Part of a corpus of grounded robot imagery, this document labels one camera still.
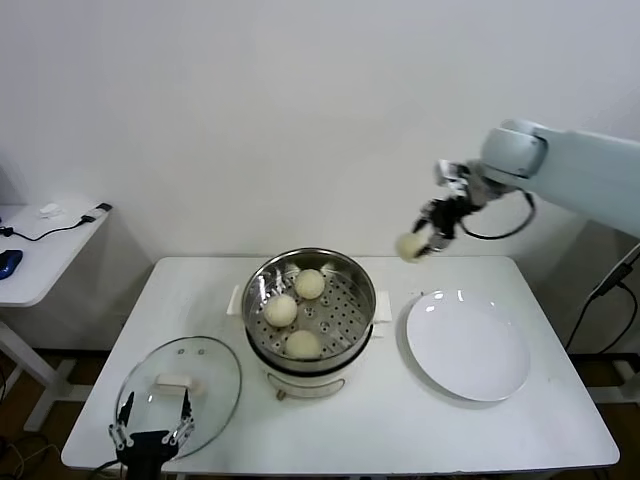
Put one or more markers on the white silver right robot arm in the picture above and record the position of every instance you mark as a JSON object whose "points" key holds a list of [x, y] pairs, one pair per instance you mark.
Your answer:
{"points": [[590, 170]]}

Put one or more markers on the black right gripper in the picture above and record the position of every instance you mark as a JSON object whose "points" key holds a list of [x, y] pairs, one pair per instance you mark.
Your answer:
{"points": [[450, 215]]}

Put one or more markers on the blue computer mouse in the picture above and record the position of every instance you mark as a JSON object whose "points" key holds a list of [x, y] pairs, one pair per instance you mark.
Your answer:
{"points": [[10, 264]]}

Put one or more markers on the white steamed baozi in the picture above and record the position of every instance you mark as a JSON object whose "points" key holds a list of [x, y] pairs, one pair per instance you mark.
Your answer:
{"points": [[411, 247], [309, 284], [303, 344], [280, 310]]}

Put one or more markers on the small white plastic object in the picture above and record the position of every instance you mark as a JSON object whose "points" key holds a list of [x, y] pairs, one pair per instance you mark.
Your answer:
{"points": [[50, 210]]}

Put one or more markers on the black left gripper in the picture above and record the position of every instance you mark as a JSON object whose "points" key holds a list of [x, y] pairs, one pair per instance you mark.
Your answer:
{"points": [[146, 445]]}

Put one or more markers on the white electric cooker pot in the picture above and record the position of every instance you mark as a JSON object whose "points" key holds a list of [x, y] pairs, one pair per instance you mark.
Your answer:
{"points": [[305, 387]]}

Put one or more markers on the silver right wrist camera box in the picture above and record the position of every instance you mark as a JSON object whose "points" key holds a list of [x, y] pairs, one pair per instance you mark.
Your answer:
{"points": [[450, 175]]}

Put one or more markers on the white side desk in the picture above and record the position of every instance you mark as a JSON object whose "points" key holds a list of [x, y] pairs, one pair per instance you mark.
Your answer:
{"points": [[50, 260]]}

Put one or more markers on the stainless steel steamer basket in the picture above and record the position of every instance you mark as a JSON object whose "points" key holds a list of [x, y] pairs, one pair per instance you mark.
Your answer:
{"points": [[350, 305]]}

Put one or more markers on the white round plate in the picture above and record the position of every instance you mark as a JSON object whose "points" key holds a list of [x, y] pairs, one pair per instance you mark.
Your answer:
{"points": [[470, 345]]}

